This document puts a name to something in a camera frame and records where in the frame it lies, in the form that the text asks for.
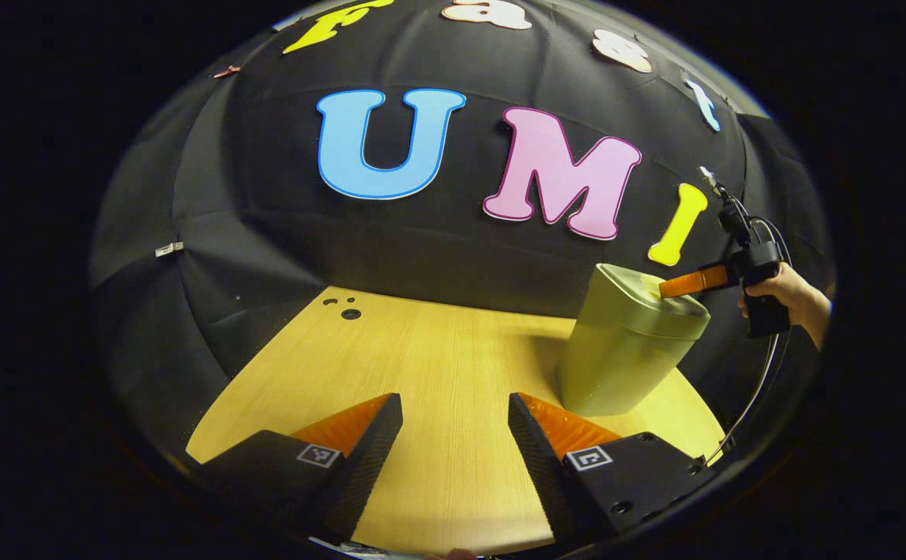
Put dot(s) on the wooden desktop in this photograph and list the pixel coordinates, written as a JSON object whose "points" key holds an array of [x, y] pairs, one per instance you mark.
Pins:
{"points": [[437, 373]]}

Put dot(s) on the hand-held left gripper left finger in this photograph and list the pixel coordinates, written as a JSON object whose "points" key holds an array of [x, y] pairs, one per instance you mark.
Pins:
{"points": [[367, 467]]}

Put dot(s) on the pale green desktop garbage bin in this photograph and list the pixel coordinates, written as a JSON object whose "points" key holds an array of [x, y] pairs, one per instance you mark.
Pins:
{"points": [[624, 342]]}

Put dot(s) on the black backdrop cloth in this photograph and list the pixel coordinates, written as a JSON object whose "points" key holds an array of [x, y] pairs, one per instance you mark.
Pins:
{"points": [[390, 233]]}

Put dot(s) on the copper cloth clip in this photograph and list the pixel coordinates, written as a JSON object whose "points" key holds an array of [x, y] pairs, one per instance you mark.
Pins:
{"points": [[227, 71]]}

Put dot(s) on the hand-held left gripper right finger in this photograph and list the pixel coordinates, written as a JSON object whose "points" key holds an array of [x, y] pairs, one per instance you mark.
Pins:
{"points": [[538, 467]]}

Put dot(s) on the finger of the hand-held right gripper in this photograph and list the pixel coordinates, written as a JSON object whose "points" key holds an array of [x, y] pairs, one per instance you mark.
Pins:
{"points": [[694, 281]]}

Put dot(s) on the silver cloth clip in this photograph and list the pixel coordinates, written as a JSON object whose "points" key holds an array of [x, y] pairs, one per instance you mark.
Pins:
{"points": [[169, 249]]}

